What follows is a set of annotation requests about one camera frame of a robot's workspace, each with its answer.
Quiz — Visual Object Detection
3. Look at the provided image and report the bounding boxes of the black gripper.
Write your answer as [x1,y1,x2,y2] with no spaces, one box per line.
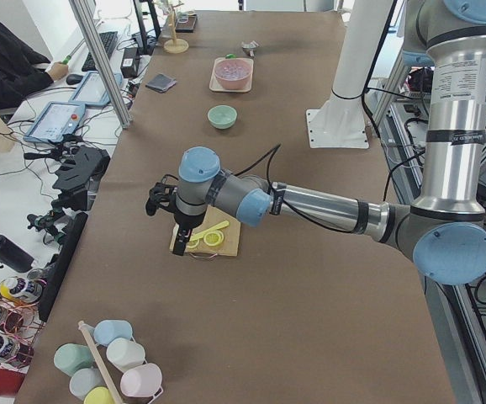
[145,176,205,256]

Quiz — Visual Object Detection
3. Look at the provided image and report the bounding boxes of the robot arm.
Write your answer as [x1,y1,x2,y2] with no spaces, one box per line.
[145,1,486,285]

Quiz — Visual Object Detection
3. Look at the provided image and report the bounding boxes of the mint green bowl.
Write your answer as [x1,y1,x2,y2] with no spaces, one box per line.
[207,105,238,130]

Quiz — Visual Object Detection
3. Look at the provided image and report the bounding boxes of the pink bowl of ice cubes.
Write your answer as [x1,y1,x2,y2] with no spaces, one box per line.
[214,58,253,90]

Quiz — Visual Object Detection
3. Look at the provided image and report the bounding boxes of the stainless steel ice scoop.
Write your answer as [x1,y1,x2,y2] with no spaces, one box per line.
[241,40,260,58]

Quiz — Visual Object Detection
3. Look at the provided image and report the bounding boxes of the lemon slice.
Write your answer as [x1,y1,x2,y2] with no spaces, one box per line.
[187,239,200,249]
[203,230,225,247]

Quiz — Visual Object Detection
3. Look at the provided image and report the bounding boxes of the yellow plastic knife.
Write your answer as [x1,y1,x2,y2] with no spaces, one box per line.
[190,220,230,241]

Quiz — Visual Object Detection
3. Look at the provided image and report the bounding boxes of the bamboo cutting board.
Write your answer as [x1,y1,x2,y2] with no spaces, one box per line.
[185,206,240,257]

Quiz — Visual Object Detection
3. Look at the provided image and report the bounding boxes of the light blue cup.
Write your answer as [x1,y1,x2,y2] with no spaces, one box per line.
[93,320,133,347]

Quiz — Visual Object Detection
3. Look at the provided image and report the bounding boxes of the white cup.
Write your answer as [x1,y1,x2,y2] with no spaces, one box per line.
[106,338,145,373]

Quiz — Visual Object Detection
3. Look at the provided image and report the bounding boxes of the cream rectangular serving tray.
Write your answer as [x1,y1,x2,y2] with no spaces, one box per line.
[209,57,254,93]

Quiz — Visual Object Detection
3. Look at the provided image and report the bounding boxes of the pink cup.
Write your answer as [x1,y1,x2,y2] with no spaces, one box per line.
[120,363,162,397]

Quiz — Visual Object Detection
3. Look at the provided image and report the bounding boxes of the grey folded cloth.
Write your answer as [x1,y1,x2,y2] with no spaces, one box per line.
[145,73,177,93]

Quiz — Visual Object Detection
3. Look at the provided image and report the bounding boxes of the wooden cup rack pole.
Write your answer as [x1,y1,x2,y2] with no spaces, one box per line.
[77,320,124,404]

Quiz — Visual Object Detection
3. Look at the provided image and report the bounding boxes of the yellow sauce bottle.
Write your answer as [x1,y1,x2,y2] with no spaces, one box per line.
[0,277,44,304]

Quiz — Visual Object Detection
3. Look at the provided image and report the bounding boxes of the mint green cup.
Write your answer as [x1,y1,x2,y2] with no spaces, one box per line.
[53,343,94,377]

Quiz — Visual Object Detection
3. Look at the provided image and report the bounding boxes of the blue teach pendant tablet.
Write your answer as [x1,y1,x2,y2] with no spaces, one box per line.
[24,102,86,143]

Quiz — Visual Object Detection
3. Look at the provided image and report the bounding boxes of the grey cup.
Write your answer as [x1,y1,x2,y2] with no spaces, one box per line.
[69,368,105,401]

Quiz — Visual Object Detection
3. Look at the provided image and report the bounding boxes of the black water bottle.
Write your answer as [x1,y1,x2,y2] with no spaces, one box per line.
[0,234,34,274]

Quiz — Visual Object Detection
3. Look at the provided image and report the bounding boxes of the yellow cup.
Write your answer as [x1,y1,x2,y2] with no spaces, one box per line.
[83,386,115,404]

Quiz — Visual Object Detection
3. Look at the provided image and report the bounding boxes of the wooden mug tree stand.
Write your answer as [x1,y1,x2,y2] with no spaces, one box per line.
[157,0,189,54]

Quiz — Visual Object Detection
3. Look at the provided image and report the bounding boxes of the black computer mouse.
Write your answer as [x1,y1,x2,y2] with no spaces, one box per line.
[66,74,83,86]

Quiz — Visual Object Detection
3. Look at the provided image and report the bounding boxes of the black computer keyboard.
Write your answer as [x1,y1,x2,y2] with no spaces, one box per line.
[81,31,119,72]

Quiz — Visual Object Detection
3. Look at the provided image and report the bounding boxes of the seated person in black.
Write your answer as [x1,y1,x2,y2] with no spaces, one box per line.
[0,23,68,109]

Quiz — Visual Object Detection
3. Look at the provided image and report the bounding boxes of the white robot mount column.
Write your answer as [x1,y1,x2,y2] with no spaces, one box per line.
[306,0,396,149]

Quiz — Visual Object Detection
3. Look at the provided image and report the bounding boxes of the aluminium frame post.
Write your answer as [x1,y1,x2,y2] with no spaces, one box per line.
[69,0,131,130]

